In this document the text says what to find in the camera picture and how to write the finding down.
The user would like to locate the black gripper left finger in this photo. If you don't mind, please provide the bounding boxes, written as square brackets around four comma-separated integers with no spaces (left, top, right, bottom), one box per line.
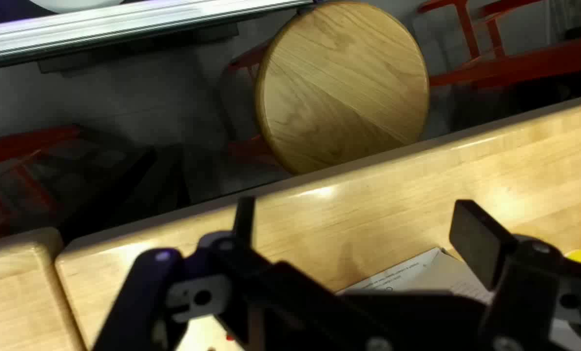
[211,194,371,351]

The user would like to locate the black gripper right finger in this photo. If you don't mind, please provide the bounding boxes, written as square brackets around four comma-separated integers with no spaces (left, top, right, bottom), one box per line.
[449,198,581,351]

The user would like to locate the aluminium robot base platform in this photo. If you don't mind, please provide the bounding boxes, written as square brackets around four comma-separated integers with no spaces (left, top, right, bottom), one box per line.
[0,0,316,66]

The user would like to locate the round wooden stool red legs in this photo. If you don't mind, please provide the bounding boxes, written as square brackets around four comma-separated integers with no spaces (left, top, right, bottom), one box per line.
[221,0,433,175]

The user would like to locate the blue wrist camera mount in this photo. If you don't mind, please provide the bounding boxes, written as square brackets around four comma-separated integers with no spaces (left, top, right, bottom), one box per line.
[94,230,240,351]

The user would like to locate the red metal stool frame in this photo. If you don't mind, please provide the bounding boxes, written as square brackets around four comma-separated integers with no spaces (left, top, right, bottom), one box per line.
[416,0,581,89]
[0,124,84,226]

